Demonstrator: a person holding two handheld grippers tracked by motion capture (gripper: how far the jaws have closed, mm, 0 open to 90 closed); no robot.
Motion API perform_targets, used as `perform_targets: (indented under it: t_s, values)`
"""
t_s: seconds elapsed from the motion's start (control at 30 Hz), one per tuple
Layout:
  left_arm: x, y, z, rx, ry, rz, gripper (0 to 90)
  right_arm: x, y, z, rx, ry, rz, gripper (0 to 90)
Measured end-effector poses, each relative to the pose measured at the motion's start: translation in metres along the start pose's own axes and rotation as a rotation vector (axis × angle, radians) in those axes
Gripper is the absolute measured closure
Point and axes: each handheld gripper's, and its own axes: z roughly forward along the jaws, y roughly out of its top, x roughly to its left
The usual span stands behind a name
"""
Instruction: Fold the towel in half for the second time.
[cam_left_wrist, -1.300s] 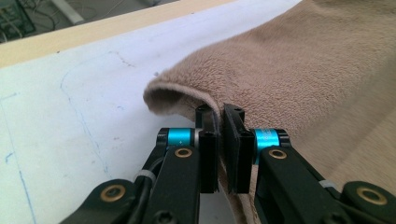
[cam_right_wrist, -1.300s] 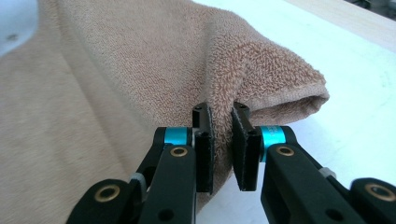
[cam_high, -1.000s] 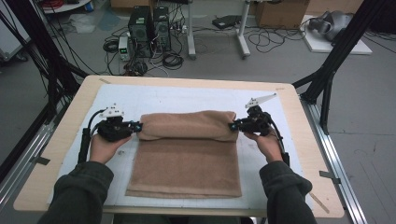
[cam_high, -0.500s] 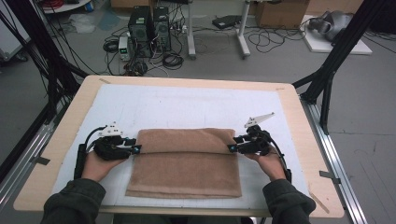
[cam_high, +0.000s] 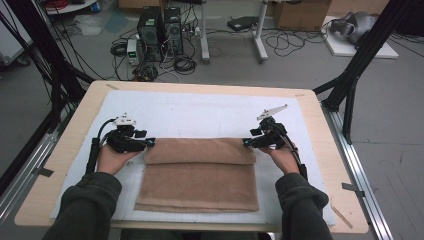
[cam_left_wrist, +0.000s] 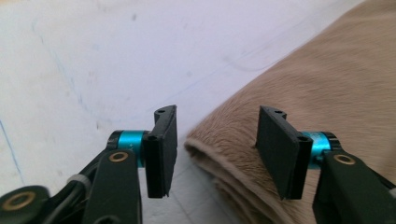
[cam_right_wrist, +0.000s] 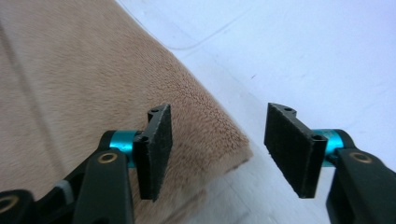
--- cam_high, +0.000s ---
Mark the hand-held gripper black cable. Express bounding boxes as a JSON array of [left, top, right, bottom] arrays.
[[85, 118, 118, 175], [276, 124, 309, 181]]

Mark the clear plastic sheet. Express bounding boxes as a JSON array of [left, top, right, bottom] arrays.
[[73, 14, 103, 37]]

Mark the thin wooden stick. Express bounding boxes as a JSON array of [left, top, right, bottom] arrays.
[[331, 205, 354, 230]]

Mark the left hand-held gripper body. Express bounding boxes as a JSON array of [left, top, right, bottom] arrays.
[[106, 113, 148, 154]]

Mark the black flat device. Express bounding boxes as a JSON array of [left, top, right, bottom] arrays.
[[227, 15, 260, 33]]

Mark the tan towel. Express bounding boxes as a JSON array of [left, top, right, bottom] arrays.
[[134, 137, 260, 214]]

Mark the loose black floor cable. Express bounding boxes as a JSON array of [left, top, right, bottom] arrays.
[[265, 28, 330, 58]]

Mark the white grid mat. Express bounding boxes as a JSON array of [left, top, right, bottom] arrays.
[[49, 89, 336, 226]]

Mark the person's right hand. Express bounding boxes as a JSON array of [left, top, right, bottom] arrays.
[[259, 144, 301, 175]]

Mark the white desk leg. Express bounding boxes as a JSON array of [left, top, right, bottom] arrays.
[[199, 0, 211, 65], [252, 0, 270, 64]]

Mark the narrow black computer tower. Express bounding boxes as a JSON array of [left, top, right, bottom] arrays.
[[163, 7, 185, 56]]

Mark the black frame stand with cables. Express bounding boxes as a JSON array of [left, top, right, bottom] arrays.
[[0, 0, 96, 132]]

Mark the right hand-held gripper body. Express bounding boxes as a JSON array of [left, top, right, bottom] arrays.
[[254, 104, 289, 150]]

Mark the right hand-held gripper black cable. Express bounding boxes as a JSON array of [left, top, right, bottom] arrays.
[[276, 124, 309, 181]]

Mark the white board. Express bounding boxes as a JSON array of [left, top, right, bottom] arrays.
[[321, 15, 400, 60]]

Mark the grey tape piece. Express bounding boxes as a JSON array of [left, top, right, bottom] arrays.
[[341, 182, 366, 198], [36, 167, 55, 178]]

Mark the small coiled black cable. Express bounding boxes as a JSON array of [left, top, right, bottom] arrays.
[[109, 41, 129, 57]]

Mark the round white table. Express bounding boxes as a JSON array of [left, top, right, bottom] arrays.
[[44, 0, 100, 16]]

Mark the aluminium rail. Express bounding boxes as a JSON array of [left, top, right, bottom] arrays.
[[321, 103, 395, 240], [0, 109, 69, 228]]

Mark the person's left hand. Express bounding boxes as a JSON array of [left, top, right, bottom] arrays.
[[96, 144, 141, 176]]

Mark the white power supply unit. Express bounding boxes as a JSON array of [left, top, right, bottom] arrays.
[[126, 38, 141, 66]]

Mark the grey helmet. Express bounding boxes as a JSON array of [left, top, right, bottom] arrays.
[[329, 11, 380, 45]]

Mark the large coiled black cable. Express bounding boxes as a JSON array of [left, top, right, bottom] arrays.
[[173, 56, 198, 75]]

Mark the wide black computer tower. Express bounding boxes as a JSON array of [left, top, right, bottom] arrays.
[[137, 6, 165, 63]]

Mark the left hand-held gripper black cable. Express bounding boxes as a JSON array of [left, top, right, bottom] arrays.
[[85, 118, 118, 175]]

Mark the large cardboard box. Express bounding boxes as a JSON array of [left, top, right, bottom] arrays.
[[273, 0, 333, 32]]

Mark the person's lap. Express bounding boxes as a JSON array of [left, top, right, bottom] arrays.
[[119, 229, 260, 240]]

